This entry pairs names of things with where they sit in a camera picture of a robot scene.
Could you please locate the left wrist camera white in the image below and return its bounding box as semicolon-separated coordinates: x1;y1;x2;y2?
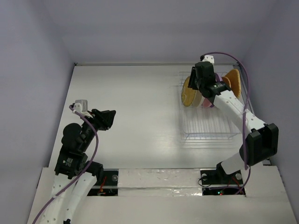
73;99;88;114

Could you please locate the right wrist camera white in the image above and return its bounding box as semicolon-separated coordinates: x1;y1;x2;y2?
200;55;214;64

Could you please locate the purple plastic plate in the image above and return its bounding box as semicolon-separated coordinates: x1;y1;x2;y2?
210;73;222;108

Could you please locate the large square woven tray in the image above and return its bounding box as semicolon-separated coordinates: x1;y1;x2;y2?
226;69;242;98

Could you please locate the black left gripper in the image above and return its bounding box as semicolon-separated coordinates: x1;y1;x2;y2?
81;107;116;150

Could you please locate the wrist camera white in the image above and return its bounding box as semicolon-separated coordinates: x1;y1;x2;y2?
73;99;88;114
200;55;214;64

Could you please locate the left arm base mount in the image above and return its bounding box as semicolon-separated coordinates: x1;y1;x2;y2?
87;169;119;196

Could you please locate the pink plastic plate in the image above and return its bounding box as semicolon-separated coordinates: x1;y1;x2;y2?
202;98;213;108

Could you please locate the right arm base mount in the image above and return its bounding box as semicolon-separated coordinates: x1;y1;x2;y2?
198;169;245;196

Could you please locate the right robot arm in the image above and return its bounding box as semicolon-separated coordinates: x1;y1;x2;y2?
188;61;279;183

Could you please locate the cream plastic plate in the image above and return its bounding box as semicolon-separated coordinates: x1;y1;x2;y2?
192;91;204;107

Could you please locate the green rimmed woven bamboo plate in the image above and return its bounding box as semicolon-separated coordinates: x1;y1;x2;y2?
181;76;196;107

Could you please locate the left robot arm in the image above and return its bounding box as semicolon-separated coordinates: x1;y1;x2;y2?
39;105;116;224

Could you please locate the white wire dish rack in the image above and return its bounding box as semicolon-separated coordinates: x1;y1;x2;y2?
177;71;241;141

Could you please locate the small round woven plate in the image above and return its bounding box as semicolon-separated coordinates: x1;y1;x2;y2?
221;76;232;90

